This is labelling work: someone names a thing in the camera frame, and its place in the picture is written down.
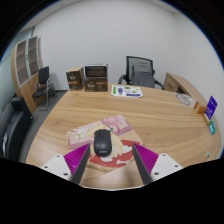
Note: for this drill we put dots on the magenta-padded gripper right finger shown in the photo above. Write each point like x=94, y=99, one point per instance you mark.
x=146, y=158

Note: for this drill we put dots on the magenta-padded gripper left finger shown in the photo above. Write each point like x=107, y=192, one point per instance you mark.
x=78, y=157

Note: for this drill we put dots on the black computer mouse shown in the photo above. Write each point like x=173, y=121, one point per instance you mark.
x=102, y=143

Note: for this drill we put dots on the cartoon print mouse pad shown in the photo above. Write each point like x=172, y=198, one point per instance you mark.
x=116, y=125

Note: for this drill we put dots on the white printed paper sheet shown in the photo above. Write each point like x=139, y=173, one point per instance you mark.
x=126, y=91

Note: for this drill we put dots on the round grey patterned disc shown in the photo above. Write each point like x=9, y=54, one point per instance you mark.
x=184, y=99

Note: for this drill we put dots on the blue small pack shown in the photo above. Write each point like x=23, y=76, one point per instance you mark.
x=211, y=130

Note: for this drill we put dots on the black leather sofa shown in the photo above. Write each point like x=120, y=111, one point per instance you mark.
x=13, y=130

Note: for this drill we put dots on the small orange box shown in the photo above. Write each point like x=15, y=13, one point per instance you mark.
x=200, y=108

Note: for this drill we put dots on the green small pack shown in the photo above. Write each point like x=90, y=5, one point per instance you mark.
x=213, y=126

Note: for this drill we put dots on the tall brown cardboard box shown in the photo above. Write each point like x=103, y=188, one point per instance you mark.
x=74, y=79

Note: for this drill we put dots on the wooden side cabinet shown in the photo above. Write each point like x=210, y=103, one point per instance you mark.
x=180, y=83

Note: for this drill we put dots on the purple card package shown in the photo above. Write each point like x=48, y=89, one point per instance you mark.
x=211, y=107

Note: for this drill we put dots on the small black visitor chair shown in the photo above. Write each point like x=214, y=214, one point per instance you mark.
x=43, y=81

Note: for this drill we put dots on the open black tray box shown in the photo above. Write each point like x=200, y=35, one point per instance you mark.
x=95, y=71

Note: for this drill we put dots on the black mesh office chair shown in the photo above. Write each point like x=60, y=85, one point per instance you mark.
x=128, y=65

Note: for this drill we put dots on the wooden shelf unit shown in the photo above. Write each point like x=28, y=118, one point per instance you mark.
x=23, y=63

